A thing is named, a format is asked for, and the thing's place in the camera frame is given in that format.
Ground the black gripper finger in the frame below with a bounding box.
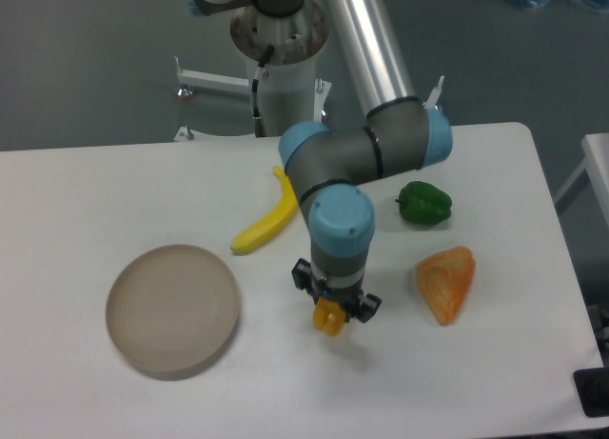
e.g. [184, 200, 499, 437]
[291, 258, 315, 298]
[343, 292, 382, 324]

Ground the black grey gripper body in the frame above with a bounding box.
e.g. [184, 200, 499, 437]
[308, 263, 365, 310]

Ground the yellow bell pepper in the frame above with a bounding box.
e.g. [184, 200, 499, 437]
[312, 297, 346, 337]

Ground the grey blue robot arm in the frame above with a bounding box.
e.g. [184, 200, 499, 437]
[178, 0, 453, 334]

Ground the green bell pepper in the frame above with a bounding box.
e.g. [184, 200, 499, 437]
[395, 181, 452, 226]

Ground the yellow banana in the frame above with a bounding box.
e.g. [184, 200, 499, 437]
[230, 166, 299, 255]

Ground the orange triangular toy food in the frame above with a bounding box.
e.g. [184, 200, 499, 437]
[415, 246, 476, 326]

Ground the beige round plate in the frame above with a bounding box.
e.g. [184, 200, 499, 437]
[105, 244, 241, 381]

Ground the black device at edge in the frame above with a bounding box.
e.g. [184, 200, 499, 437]
[573, 367, 608, 418]

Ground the white side table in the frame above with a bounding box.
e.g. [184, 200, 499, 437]
[552, 132, 608, 221]

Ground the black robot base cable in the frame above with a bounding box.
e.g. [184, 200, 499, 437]
[250, 44, 276, 138]

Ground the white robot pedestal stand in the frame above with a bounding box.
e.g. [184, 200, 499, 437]
[171, 0, 447, 143]

